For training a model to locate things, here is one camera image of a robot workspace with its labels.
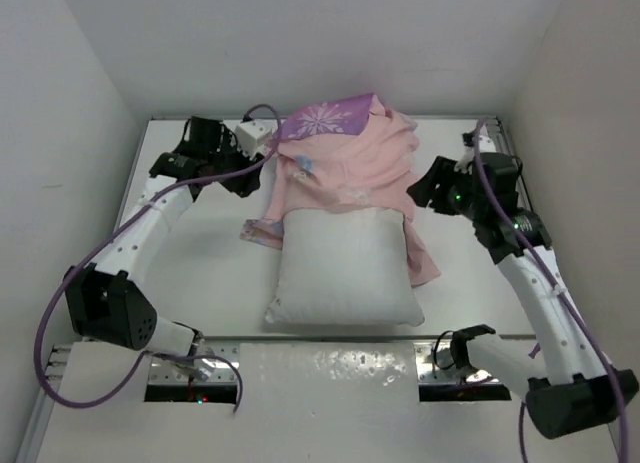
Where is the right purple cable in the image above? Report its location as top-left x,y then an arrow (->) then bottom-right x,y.
469,117 -> 631,463

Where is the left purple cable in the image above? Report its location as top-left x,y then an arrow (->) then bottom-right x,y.
34,103 -> 284,414

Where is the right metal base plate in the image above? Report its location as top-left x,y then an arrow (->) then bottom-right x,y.
414,343 -> 509,385

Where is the pink princess pillowcase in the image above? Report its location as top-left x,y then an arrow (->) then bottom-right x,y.
240,93 -> 440,286

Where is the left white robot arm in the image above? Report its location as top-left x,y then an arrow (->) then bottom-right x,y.
65,117 -> 272,358

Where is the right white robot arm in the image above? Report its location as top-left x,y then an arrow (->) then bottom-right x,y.
407,153 -> 639,439

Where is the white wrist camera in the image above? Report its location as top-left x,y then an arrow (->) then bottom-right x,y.
234,120 -> 272,158
454,130 -> 496,173

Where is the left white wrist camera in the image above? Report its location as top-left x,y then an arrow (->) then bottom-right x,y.
234,120 -> 272,158

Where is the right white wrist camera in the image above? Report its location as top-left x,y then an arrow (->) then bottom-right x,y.
454,130 -> 496,173

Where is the white pillow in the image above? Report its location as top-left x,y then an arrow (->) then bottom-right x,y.
265,208 -> 424,327

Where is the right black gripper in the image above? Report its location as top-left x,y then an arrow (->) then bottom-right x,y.
406,156 -> 483,220

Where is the metal base plate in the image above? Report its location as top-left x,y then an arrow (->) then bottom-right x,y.
414,343 -> 509,385
148,340 -> 240,387

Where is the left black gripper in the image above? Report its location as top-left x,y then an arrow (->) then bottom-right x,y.
208,136 -> 265,197

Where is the white foam front board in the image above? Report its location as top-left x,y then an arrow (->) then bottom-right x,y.
38,342 -> 616,462

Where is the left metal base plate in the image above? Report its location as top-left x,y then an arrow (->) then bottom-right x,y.
148,340 -> 240,387

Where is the purple cable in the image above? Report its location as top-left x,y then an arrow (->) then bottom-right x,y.
34,103 -> 284,414
469,117 -> 631,463

